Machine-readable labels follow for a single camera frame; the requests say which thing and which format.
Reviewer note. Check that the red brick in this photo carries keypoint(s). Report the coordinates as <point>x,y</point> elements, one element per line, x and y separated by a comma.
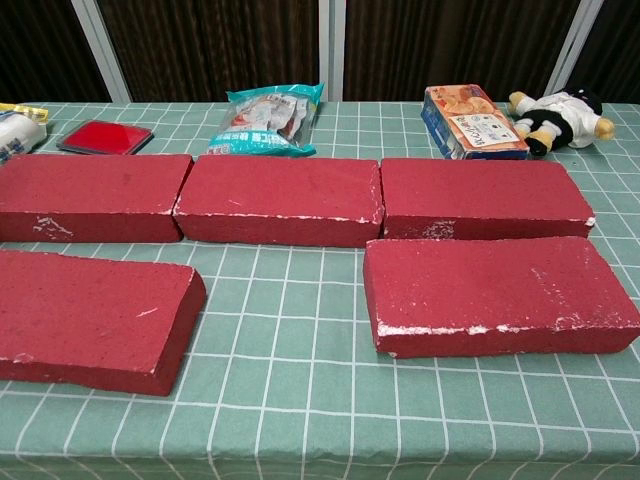
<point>90,190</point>
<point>475,290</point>
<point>280,195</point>
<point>475,192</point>
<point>90,315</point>

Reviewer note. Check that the blue orange cracker box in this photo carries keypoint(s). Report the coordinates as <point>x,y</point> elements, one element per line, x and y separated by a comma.
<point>470,120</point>

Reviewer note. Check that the yellow white plastic package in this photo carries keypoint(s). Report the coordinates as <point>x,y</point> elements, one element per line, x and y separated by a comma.
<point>15,132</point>

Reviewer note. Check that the black white plush doll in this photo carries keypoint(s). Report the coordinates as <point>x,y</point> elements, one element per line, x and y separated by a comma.
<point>565,117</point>

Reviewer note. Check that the dark brown pleated curtain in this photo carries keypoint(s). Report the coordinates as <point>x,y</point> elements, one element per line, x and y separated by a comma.
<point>620,45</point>
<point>215,45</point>
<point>35,50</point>
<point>450,45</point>

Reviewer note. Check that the white metal frame post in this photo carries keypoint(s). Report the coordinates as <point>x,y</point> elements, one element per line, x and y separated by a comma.
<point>331,50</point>
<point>575,50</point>
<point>100,50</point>

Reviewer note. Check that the green checkered tablecloth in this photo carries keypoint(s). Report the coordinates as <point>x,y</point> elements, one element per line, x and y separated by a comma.
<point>300,400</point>

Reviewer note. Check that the teal snack bag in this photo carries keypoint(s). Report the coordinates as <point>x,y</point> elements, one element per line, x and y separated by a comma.
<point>265,120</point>

